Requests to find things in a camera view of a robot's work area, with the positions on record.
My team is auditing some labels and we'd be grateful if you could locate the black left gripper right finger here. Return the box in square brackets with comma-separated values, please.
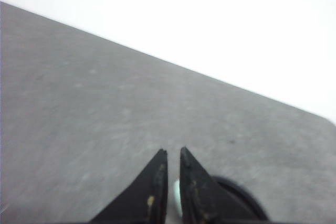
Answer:
[180, 147, 260, 223]

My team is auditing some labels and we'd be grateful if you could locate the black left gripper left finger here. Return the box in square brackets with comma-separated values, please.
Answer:
[90, 149, 168, 223]

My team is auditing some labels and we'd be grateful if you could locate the black frying pan mint handle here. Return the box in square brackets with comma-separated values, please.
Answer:
[173, 176, 269, 221]

